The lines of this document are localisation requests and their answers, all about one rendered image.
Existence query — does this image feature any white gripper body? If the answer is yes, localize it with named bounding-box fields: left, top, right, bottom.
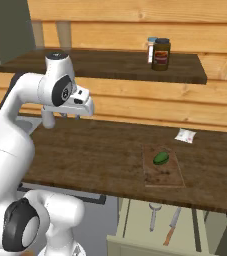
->
left=41, top=96, right=95, bottom=118

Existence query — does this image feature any green avocado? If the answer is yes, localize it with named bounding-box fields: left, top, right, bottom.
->
left=152, top=151, right=170, bottom=166

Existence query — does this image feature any wooden cutting board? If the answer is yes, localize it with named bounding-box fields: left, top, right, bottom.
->
left=141, top=143, right=186, bottom=189

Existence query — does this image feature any grey sink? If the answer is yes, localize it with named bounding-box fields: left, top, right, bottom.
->
left=0, top=111, right=43, bottom=136

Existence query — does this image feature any dark wooden shelf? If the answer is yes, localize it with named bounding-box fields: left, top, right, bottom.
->
left=0, top=48, right=208, bottom=85

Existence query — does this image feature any white jar with blue lid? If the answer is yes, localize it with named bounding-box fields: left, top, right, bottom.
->
left=147, top=36, right=159, bottom=65

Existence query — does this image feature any grey-green tall cabinet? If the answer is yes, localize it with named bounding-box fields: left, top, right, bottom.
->
left=0, top=0, right=37, bottom=71

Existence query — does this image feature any dark brown jar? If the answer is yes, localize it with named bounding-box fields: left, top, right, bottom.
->
left=151, top=37, right=171, bottom=72

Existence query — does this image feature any white sachet packet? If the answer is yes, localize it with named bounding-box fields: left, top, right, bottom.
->
left=174, top=128, right=198, bottom=144

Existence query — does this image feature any silver peeler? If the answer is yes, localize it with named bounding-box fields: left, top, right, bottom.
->
left=148, top=202, right=163, bottom=233

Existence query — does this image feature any cream open drawer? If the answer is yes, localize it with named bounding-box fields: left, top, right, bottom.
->
left=106, top=197, right=227, bottom=256

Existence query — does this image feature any knife with wooden handle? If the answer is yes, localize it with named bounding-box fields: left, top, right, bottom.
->
left=162, top=206, right=183, bottom=247

